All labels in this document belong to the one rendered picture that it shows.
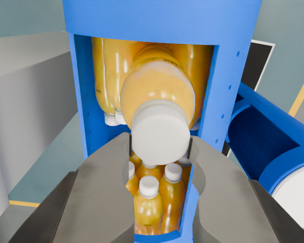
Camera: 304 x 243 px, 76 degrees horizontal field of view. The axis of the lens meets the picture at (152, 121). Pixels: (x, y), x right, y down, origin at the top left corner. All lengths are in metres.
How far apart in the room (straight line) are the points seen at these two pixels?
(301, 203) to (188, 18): 0.67
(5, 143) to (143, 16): 0.45
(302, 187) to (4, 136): 0.79
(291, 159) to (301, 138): 0.10
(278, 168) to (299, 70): 1.22
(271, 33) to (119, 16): 1.48
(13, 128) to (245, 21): 0.53
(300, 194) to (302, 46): 1.24
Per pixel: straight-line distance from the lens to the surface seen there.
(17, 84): 0.57
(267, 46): 1.49
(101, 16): 0.24
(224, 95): 0.28
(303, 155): 0.71
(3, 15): 1.75
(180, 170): 0.44
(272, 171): 0.71
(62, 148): 1.95
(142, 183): 0.40
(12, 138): 0.59
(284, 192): 0.71
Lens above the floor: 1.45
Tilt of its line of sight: 63 degrees down
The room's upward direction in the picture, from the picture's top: 179 degrees counter-clockwise
